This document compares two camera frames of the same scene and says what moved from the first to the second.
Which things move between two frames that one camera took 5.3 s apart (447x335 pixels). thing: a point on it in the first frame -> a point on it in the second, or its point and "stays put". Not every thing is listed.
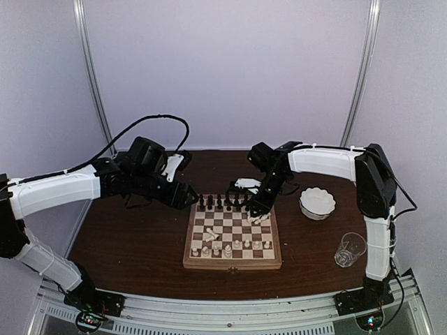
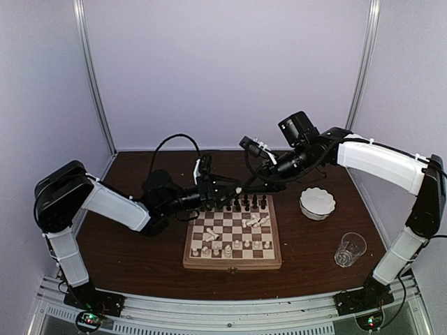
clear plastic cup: x=352 y=246 stays put
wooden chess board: x=221 y=236 stays put
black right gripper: x=264 y=204 -> x=274 y=182
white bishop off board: x=214 y=236 stays put
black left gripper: x=176 y=197 -> x=208 y=190
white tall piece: x=228 y=251 stays put
